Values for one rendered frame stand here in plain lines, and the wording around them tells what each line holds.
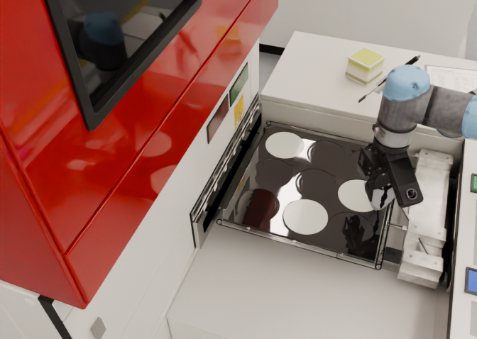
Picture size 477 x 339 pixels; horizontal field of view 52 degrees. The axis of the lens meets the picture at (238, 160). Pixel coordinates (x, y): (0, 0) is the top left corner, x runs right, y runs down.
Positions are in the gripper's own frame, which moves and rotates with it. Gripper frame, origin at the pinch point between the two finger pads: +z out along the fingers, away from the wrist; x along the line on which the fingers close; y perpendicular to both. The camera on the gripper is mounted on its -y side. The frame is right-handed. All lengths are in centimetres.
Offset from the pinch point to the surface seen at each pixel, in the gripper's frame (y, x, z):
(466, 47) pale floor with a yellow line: 171, -161, 92
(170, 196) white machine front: 0.3, 45.4, -18.4
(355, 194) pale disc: 6.2, 3.0, 1.3
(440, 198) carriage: 1.2, -16.9, 3.3
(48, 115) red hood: -23, 55, -59
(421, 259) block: -14.5, -2.4, 0.5
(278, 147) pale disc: 26.7, 15.3, 1.3
